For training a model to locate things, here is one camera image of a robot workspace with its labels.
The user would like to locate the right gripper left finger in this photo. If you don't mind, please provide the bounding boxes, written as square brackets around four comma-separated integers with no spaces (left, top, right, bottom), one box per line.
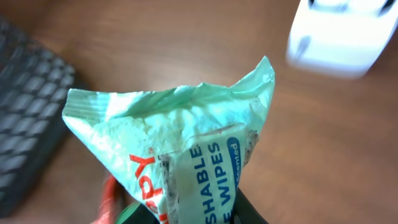
[126,204,159,224]

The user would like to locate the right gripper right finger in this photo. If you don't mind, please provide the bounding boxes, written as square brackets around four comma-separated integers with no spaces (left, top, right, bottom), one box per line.
[229,189,269,224]

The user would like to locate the chicken seasoning jar green lid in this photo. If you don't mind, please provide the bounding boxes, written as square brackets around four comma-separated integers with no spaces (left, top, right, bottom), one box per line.
[115,202,141,224]

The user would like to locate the long red sachet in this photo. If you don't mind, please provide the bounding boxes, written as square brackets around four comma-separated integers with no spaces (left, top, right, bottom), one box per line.
[91,175,117,224]

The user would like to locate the mint tissue pack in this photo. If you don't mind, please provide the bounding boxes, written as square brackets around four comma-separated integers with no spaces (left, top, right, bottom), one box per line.
[62,58,275,223]

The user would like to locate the grey plastic mesh basket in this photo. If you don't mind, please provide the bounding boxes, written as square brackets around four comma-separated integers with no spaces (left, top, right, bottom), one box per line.
[1,17,82,218]

